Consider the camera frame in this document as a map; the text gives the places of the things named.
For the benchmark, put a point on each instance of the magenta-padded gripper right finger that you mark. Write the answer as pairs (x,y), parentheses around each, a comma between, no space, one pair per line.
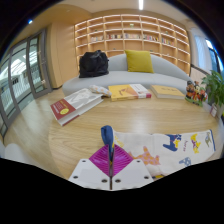
(131,175)

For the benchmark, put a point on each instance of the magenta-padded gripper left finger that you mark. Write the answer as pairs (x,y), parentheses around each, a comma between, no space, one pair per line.
(91,175)

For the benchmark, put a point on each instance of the white towel with animal prints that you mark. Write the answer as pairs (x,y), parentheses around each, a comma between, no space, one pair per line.
(166,150)

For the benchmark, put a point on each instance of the thick red-covered book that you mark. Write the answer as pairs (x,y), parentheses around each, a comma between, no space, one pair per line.
(75,105)

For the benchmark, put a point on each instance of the white chair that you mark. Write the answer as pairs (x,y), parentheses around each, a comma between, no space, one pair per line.
(15,154)

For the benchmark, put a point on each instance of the yellow and white book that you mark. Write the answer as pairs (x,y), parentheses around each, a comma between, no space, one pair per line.
(128,91)

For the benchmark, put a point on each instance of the small patterned pouch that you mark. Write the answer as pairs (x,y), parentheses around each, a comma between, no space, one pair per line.
(100,90)

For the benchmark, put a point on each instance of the flat yellow book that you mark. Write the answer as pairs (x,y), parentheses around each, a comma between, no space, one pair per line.
(167,91)

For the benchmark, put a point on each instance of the grey curved sofa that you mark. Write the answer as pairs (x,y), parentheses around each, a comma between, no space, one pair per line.
(133,78)

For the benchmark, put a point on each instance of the colourful figurine group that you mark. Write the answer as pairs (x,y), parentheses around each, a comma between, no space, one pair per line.
(196,93)

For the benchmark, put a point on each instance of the small white jar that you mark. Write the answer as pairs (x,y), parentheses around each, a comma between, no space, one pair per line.
(213,110)

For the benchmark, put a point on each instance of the black bag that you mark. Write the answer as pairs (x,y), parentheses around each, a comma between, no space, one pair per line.
(94,64)

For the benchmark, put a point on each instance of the yellow cushion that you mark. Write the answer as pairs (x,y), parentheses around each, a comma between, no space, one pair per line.
(139,61)

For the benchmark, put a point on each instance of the grey-framed glass doors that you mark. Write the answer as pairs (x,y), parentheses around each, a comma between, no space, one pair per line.
(18,80)

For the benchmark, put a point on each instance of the green potted plant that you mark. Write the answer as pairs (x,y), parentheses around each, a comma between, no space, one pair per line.
(215,87)

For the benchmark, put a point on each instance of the dark-framed window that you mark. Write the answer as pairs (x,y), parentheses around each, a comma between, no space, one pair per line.
(206,55)

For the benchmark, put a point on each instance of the round ceiling spotlight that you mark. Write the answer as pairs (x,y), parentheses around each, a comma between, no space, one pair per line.
(30,21)

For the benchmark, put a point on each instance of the long ceiling light strip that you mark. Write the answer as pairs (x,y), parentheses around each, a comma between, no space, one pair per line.
(141,4)

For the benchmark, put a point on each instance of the wooden wall shelf unit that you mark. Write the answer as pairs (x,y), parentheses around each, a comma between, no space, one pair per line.
(133,41)

